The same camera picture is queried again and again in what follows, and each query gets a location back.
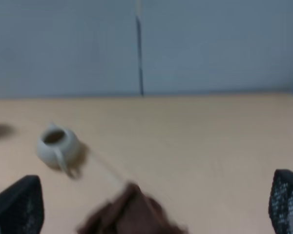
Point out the brown crumpled cloth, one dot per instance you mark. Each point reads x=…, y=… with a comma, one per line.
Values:
x=132, y=212

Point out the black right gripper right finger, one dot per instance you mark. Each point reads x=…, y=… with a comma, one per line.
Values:
x=281, y=202

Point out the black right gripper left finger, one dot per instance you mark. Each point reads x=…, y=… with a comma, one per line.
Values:
x=21, y=207

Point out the cream ceramic teapot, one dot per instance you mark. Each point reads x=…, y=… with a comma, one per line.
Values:
x=58, y=147

